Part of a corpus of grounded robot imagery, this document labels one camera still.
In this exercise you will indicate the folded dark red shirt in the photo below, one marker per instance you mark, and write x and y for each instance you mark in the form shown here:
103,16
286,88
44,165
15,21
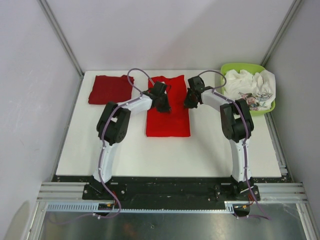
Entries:
115,89

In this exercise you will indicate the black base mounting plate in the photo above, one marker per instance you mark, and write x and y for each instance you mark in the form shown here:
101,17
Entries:
178,192

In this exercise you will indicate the bright red kungfu t-shirt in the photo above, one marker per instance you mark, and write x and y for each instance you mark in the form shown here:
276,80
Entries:
175,123

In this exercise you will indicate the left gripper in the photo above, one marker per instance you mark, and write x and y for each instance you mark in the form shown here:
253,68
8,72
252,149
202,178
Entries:
166,108

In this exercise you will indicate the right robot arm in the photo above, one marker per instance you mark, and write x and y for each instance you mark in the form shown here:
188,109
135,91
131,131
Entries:
236,124

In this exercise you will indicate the white printed t-shirt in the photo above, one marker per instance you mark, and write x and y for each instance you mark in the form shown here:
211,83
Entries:
258,89

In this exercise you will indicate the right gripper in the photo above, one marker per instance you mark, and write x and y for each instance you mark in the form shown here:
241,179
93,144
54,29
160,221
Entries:
188,104

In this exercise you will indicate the green plastic basket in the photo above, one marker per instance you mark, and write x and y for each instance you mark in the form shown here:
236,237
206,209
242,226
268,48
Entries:
251,68

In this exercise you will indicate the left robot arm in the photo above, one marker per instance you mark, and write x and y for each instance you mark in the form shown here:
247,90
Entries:
113,124

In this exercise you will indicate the white cable duct rail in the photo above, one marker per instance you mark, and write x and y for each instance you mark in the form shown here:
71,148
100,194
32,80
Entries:
95,207

